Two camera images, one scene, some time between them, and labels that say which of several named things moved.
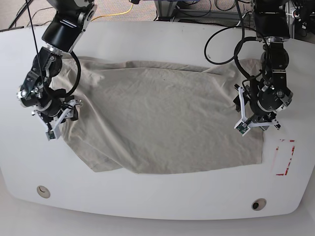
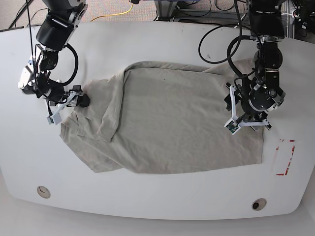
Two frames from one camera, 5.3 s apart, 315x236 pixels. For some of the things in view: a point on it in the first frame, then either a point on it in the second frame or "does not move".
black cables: x=241 y=41 -> x=229 y=57
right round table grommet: x=259 y=204 does not move
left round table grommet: x=43 y=191 does not move
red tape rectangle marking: x=293 y=150 does not move
